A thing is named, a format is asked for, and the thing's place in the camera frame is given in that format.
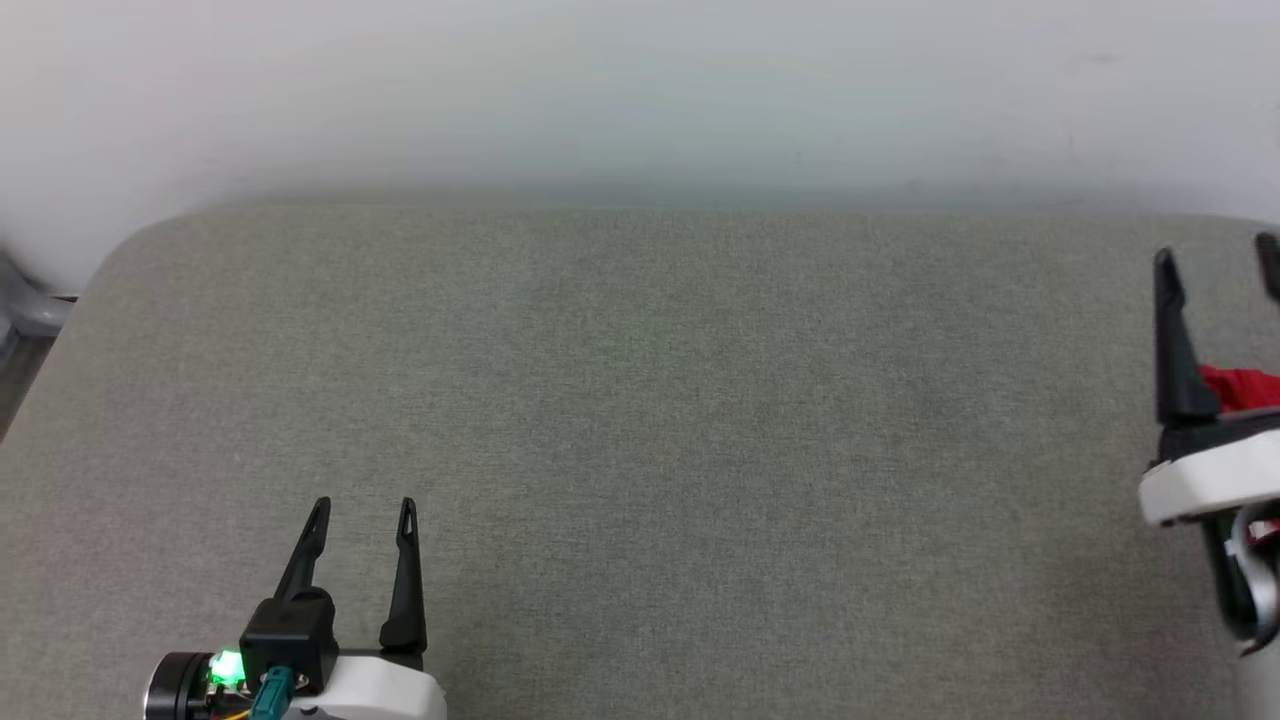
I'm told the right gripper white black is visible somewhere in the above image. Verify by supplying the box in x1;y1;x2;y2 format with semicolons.
1138;232;1280;528

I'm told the teal camera cable connector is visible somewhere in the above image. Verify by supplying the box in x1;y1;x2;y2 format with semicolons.
248;668;296;720

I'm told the grey fabric sofa cushion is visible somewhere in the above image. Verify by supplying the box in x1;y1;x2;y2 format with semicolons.
0;200;1280;720

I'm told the red and white basketball jersey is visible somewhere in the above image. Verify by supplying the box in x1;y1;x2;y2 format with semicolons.
1198;365;1280;546

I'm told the grey metal frame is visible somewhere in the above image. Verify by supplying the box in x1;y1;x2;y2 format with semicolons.
0;248;79;366

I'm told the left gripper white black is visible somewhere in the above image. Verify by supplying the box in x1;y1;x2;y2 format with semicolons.
143;496;448;720

